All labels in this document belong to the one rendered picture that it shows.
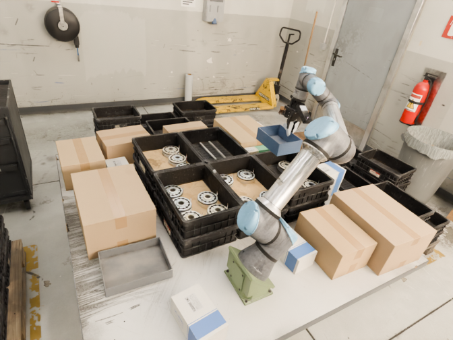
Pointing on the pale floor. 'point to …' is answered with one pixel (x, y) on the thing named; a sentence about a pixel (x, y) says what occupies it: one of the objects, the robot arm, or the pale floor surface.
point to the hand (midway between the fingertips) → (290, 134)
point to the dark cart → (13, 151)
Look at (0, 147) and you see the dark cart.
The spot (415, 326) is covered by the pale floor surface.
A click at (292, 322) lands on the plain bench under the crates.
